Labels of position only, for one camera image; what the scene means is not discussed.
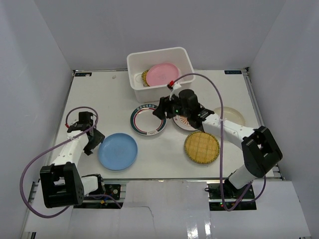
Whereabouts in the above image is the left blue table label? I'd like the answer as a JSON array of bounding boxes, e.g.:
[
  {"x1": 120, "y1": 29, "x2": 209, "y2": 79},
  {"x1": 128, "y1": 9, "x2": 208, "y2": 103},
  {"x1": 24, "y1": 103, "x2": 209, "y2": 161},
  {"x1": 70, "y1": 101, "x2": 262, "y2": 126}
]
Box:
[{"x1": 74, "y1": 72, "x2": 92, "y2": 77}]

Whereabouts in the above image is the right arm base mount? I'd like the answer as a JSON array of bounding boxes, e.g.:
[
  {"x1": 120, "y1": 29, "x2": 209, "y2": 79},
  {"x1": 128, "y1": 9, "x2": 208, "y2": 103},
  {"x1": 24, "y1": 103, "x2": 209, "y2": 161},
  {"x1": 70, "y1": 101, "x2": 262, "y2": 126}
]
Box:
[{"x1": 204, "y1": 183, "x2": 257, "y2": 212}]

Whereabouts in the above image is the white plastic bin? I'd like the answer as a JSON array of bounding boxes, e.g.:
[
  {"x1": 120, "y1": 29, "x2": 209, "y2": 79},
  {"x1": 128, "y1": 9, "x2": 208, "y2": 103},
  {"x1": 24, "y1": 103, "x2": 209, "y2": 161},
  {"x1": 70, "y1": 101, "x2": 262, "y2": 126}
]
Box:
[{"x1": 127, "y1": 47, "x2": 194, "y2": 103}]

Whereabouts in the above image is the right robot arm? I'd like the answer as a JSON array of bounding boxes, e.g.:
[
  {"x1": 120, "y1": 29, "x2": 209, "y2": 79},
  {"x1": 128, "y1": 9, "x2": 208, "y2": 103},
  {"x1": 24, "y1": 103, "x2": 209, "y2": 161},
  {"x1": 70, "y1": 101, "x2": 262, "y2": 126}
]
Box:
[{"x1": 153, "y1": 90, "x2": 283, "y2": 199}]

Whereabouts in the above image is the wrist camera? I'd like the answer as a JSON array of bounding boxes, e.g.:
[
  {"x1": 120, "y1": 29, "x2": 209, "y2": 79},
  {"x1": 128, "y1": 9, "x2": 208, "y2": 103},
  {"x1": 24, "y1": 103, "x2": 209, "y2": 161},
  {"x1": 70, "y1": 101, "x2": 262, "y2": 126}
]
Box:
[
  {"x1": 167, "y1": 81, "x2": 181, "y2": 92},
  {"x1": 67, "y1": 121, "x2": 87, "y2": 133}
]

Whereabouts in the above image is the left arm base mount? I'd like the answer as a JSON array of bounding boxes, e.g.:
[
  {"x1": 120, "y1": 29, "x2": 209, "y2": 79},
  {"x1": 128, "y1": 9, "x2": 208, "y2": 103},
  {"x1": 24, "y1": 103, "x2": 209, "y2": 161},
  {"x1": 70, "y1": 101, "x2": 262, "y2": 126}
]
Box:
[{"x1": 80, "y1": 184, "x2": 124, "y2": 209}]

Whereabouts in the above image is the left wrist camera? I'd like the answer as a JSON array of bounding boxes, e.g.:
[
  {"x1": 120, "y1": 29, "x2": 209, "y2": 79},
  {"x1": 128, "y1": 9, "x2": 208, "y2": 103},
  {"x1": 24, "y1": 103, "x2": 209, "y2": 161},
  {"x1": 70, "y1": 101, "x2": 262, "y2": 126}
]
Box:
[{"x1": 67, "y1": 121, "x2": 87, "y2": 133}]

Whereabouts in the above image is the blue plate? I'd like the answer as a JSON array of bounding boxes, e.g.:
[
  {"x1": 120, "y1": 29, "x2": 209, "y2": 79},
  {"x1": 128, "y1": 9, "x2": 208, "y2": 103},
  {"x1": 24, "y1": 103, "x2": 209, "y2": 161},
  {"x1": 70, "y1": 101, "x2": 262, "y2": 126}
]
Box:
[{"x1": 98, "y1": 133, "x2": 138, "y2": 171}]

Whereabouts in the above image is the yellow woven plate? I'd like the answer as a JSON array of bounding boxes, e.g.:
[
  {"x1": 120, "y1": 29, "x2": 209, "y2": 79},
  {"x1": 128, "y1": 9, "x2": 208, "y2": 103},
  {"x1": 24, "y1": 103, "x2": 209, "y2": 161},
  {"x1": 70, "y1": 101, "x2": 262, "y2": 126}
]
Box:
[
  {"x1": 184, "y1": 131, "x2": 220, "y2": 164},
  {"x1": 141, "y1": 70, "x2": 149, "y2": 87}
]

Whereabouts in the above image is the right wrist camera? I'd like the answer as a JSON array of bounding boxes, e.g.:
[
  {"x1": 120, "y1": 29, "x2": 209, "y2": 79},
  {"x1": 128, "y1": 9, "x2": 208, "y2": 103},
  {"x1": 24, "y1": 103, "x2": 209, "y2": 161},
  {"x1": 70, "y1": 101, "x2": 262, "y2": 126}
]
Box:
[{"x1": 167, "y1": 81, "x2": 181, "y2": 92}]

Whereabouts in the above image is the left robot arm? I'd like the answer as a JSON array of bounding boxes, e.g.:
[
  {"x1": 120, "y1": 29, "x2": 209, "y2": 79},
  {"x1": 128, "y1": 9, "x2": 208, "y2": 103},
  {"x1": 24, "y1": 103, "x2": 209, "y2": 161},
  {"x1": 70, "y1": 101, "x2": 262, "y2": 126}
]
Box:
[{"x1": 40, "y1": 112, "x2": 105, "y2": 208}]

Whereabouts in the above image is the green red rimmed plate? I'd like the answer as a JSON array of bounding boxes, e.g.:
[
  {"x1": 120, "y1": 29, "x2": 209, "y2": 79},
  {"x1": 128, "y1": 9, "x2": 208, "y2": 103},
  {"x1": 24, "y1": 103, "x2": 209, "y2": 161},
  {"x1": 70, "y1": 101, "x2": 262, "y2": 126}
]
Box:
[{"x1": 130, "y1": 104, "x2": 166, "y2": 136}]

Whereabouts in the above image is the orange sunburst plate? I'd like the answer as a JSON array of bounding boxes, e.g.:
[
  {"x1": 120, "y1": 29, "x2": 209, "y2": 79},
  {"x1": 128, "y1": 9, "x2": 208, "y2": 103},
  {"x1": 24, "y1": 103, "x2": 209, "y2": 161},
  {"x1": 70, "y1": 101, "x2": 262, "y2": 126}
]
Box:
[{"x1": 172, "y1": 116, "x2": 197, "y2": 132}]

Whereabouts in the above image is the pink plate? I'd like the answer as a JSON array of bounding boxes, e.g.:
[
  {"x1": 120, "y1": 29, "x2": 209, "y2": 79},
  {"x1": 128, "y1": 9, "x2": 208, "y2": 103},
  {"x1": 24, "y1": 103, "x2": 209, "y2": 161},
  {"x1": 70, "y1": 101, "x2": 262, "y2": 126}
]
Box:
[{"x1": 147, "y1": 63, "x2": 179, "y2": 87}]

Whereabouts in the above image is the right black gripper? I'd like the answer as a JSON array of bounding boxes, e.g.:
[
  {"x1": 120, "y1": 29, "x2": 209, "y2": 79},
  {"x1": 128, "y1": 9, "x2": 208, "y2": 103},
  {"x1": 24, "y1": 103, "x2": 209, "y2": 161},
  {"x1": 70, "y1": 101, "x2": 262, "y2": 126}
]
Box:
[{"x1": 153, "y1": 92, "x2": 191, "y2": 120}]

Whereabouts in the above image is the blue table label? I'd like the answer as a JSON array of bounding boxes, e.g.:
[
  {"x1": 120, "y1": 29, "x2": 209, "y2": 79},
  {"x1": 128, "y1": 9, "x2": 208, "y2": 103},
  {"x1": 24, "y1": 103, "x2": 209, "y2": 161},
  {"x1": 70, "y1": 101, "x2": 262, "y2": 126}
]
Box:
[
  {"x1": 74, "y1": 72, "x2": 92, "y2": 77},
  {"x1": 224, "y1": 70, "x2": 242, "y2": 75}
]

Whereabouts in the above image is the right blue table label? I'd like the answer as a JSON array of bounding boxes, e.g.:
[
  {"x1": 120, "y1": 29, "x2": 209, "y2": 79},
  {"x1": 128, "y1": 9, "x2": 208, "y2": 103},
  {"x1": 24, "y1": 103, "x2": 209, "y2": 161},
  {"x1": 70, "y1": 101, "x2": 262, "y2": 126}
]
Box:
[{"x1": 224, "y1": 70, "x2": 242, "y2": 75}]

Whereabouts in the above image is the cream white plate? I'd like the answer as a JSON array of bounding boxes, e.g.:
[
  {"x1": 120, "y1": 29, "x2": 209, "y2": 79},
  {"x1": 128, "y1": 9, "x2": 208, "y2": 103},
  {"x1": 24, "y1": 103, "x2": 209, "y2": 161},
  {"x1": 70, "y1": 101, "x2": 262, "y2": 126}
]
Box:
[{"x1": 222, "y1": 106, "x2": 246, "y2": 126}]

